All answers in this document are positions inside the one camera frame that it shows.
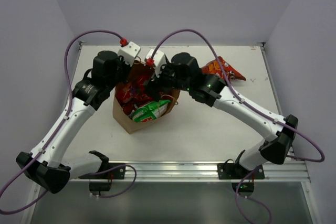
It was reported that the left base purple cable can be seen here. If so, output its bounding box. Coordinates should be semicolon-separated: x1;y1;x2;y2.
90;164;138;199

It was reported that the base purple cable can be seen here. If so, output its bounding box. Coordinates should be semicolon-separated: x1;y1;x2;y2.
235;174;272;224
90;164;138;199

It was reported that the red Doritos chip bag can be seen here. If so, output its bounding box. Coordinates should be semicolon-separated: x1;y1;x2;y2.
201;56;246;81

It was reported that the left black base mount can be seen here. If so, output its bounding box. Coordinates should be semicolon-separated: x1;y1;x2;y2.
79;163;126;195

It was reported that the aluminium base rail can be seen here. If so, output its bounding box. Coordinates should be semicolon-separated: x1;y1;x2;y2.
70;159;310;183

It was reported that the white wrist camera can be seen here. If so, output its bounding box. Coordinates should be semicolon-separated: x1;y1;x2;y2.
145;49;167;77
117;38;141;66

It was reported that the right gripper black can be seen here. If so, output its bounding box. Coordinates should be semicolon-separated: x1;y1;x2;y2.
143;60;193;101

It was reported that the brown paper bag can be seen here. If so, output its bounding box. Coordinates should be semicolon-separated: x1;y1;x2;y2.
112;61;180;134

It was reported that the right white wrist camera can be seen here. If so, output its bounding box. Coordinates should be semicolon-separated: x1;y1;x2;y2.
145;49;167;77

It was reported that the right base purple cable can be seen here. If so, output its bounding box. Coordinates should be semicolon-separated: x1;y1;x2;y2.
235;174;272;224

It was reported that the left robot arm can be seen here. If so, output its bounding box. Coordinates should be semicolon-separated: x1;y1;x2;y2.
16;49;139;194

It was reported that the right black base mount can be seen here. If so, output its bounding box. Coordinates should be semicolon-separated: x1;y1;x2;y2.
217;159;265;197

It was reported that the red Skittles candy pack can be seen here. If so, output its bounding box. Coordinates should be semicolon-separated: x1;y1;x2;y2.
115;74;150;105

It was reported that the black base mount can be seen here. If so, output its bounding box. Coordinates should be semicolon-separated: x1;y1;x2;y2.
79;163;126;195
217;159;265;197

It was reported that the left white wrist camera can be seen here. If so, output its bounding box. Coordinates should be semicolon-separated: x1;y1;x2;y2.
117;38;141;66

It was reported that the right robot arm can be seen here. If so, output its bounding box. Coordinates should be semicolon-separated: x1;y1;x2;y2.
145;52;299;178

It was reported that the green chip bag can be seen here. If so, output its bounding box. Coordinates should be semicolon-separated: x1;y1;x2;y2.
131;100;170;123

